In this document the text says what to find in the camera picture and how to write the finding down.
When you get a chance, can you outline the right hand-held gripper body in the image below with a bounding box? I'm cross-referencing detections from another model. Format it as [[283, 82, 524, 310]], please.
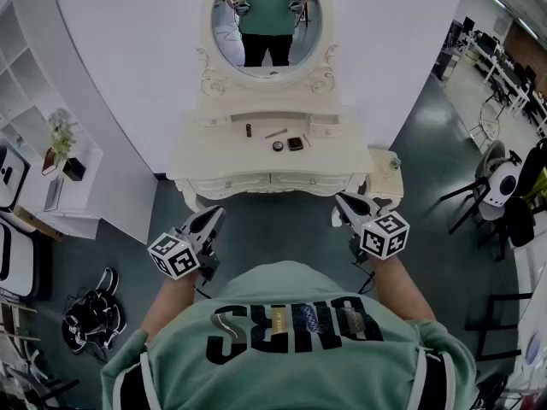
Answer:
[[349, 209, 410, 264]]

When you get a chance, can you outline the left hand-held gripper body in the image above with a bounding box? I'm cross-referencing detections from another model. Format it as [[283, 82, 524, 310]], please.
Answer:
[[147, 227, 221, 288]]

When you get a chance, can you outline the person's right forearm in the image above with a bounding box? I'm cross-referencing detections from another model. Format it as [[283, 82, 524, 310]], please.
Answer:
[[369, 252, 437, 322]]

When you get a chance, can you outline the person's left forearm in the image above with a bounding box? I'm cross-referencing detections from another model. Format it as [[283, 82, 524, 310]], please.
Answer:
[[140, 266, 204, 341]]

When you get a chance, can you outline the white ornate dressing table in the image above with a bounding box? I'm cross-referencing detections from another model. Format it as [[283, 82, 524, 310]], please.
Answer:
[[164, 87, 375, 213]]

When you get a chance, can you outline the cream upholstered stool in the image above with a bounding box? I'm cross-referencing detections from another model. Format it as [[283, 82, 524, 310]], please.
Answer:
[[366, 146, 405, 202]]

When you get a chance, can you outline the black headset on floor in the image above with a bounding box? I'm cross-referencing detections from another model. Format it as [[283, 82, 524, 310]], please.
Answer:
[[62, 266, 128, 354]]

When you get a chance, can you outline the white round robot head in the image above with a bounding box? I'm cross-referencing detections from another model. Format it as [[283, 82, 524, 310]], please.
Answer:
[[480, 149, 525, 208]]

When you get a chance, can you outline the grey black-legged chair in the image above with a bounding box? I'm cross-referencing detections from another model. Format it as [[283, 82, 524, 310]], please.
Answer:
[[439, 138, 509, 237]]

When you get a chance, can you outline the black box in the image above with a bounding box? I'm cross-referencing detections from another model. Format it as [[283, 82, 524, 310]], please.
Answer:
[[62, 156, 87, 182]]

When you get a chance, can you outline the green printed t-shirt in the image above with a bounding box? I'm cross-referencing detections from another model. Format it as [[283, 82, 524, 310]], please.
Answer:
[[101, 261, 479, 410]]

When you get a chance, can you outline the white black-faced machine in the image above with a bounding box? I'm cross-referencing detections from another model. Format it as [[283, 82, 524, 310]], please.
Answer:
[[0, 222, 39, 298], [0, 145, 32, 213]]

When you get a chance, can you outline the red book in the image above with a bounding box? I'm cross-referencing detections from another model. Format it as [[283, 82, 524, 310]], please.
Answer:
[[41, 147, 58, 177]]

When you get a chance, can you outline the yellow green panel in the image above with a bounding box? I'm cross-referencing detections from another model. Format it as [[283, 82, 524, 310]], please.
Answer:
[[529, 168, 547, 204]]

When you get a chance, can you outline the green potted plant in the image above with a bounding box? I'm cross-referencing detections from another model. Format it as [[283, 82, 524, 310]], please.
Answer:
[[47, 108, 78, 161]]

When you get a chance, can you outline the row of white office desks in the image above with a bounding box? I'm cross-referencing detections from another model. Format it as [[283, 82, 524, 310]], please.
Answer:
[[444, 15, 547, 136]]

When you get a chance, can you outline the oval white framed mirror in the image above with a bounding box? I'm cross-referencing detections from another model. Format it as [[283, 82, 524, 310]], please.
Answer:
[[197, 0, 341, 97]]

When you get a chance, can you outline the white shelf unit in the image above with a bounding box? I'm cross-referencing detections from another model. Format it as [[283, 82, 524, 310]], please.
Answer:
[[0, 0, 103, 241]]

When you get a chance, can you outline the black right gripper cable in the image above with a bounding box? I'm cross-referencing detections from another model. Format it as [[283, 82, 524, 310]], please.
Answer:
[[356, 262, 378, 296]]

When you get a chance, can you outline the black metal frame rack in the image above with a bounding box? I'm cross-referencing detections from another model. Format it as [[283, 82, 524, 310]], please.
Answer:
[[465, 290, 535, 362]]

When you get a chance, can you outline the wire chair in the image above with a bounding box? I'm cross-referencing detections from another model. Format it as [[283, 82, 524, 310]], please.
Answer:
[[468, 100, 501, 143]]

